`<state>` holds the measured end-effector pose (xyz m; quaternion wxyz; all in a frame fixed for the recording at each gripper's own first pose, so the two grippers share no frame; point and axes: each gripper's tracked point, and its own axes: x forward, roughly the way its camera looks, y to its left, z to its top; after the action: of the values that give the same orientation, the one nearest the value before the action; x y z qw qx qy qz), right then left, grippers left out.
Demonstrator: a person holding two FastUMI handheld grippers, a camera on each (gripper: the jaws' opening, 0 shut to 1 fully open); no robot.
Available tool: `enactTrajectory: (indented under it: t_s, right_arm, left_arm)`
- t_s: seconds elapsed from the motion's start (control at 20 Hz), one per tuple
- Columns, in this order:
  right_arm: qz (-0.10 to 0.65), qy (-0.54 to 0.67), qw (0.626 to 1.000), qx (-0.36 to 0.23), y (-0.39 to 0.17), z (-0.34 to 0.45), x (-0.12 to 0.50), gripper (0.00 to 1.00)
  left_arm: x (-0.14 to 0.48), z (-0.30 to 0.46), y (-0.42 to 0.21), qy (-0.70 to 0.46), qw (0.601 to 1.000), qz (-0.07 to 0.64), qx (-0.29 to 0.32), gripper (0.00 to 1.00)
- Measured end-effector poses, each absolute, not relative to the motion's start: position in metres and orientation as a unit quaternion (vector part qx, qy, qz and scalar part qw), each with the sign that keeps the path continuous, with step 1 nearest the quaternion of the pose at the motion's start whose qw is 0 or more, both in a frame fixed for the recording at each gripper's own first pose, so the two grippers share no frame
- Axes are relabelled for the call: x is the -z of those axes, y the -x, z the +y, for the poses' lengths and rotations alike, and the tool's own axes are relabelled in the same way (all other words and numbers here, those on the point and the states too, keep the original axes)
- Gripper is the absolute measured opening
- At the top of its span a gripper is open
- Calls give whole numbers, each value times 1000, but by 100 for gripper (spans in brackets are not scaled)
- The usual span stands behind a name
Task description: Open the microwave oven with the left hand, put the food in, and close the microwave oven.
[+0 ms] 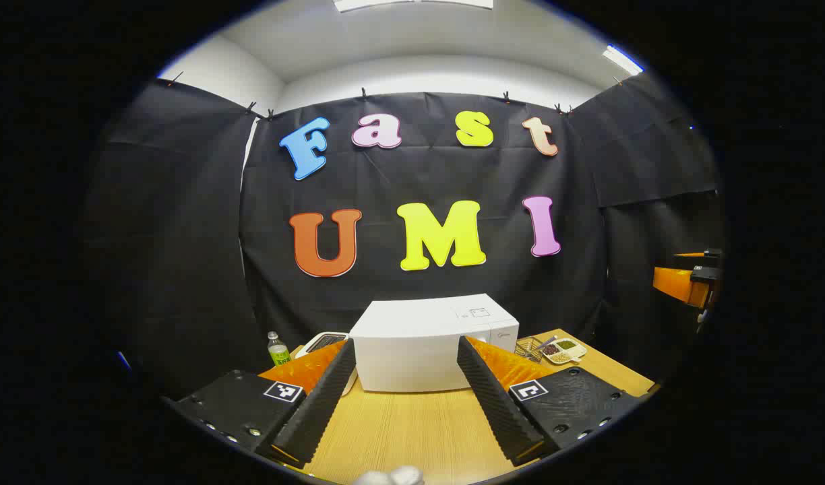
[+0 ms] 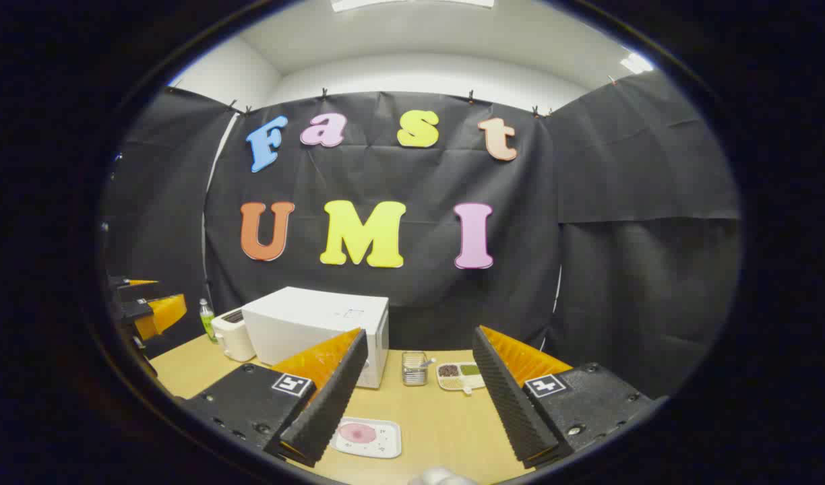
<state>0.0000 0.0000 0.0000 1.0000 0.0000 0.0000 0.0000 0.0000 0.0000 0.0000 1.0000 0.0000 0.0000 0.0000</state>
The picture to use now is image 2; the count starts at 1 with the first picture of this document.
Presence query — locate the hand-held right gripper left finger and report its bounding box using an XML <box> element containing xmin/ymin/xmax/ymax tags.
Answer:
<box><xmin>183</xmin><ymin>328</ymin><xmax>369</xmax><ymax>467</ymax></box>

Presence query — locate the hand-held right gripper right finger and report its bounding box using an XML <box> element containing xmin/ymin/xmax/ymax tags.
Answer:
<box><xmin>472</xmin><ymin>325</ymin><xmax>656</xmax><ymax>469</ymax></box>

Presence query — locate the pink meat slice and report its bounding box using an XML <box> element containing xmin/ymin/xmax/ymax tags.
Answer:
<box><xmin>338</xmin><ymin>422</ymin><xmax>377</xmax><ymax>444</ymax></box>

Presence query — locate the white square food plate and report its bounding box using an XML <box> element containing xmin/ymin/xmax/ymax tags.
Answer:
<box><xmin>330</xmin><ymin>417</ymin><xmax>402</xmax><ymax>459</ymax></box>

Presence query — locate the white microwave oven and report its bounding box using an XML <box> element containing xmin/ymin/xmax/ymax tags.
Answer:
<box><xmin>242</xmin><ymin>286</ymin><xmax>390</xmax><ymax>389</ymax></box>

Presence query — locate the green drink bottle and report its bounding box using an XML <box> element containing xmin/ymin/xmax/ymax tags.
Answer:
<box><xmin>199</xmin><ymin>298</ymin><xmax>218</xmax><ymax>344</ymax></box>

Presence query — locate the white divided bean dish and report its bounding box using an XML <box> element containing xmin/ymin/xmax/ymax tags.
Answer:
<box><xmin>436</xmin><ymin>362</ymin><xmax>486</xmax><ymax>393</ymax></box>

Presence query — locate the metal wire basket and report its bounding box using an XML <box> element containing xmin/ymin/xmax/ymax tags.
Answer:
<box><xmin>402</xmin><ymin>351</ymin><xmax>429</xmax><ymax>387</ymax></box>

